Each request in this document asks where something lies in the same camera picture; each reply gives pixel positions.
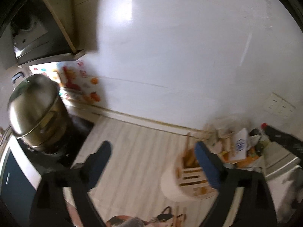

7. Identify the fruit wall sticker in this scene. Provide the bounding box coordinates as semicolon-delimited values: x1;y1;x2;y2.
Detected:
29;61;102;105

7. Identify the steel pot with lid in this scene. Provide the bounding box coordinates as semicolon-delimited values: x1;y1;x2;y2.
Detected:
7;72;71;152

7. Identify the striped cat table mat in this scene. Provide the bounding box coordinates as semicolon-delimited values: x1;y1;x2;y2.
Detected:
74;116;215;226

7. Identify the black stove top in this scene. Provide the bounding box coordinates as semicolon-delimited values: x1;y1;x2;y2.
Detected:
17;115;94;174

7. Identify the white utensil holder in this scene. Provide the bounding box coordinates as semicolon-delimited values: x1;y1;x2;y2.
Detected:
160;155;217;202

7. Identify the white paper packet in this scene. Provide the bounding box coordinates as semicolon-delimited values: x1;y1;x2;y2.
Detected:
229;128;248;161

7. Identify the red cap sauce bottle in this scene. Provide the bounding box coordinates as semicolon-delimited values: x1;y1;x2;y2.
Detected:
259;122;271;147

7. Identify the range hood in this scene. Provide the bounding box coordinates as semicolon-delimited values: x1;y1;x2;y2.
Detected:
10;0;84;65

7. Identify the wooden chopstick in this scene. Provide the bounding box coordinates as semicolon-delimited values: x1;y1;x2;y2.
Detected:
183;132;191;158

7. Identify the wall power outlet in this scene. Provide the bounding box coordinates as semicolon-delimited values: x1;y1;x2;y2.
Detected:
263;92;295;119

